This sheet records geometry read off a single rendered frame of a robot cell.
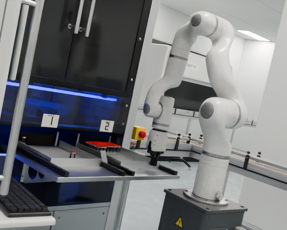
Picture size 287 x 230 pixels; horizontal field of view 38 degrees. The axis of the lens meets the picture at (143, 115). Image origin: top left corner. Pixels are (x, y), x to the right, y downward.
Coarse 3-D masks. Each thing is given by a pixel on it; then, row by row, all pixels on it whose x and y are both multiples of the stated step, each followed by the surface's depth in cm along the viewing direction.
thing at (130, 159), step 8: (80, 144) 205; (96, 152) 196; (120, 152) 222; (128, 152) 217; (112, 160) 188; (120, 160) 202; (128, 160) 207; (136, 160) 211; (144, 160) 209; (128, 168) 188; (136, 168) 191; (144, 168) 195; (152, 168) 199
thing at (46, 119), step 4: (44, 116) 186; (48, 116) 187; (52, 116) 189; (56, 116) 190; (44, 120) 186; (48, 120) 188; (56, 120) 191; (44, 124) 187; (48, 124) 188; (52, 124) 190; (56, 124) 191
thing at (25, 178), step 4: (24, 164) 184; (24, 168) 184; (28, 168) 185; (24, 172) 184; (24, 176) 184; (28, 176) 182; (36, 176) 177; (44, 176) 173; (24, 180) 184; (28, 180) 182; (32, 180) 179; (36, 180) 177; (40, 180) 175; (44, 180) 173; (48, 180) 170; (52, 180) 169
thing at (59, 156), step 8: (24, 144) 177; (64, 144) 201; (40, 152) 168; (48, 152) 186; (56, 152) 189; (64, 152) 193; (80, 152) 191; (48, 160) 163; (56, 160) 164; (64, 160) 167; (72, 160) 169; (80, 160) 172; (88, 160) 175; (96, 160) 178
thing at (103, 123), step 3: (102, 120) 210; (105, 120) 211; (108, 120) 213; (102, 123) 210; (105, 123) 211; (111, 123) 214; (102, 126) 211; (111, 126) 215; (102, 129) 211; (108, 129) 214; (111, 129) 215
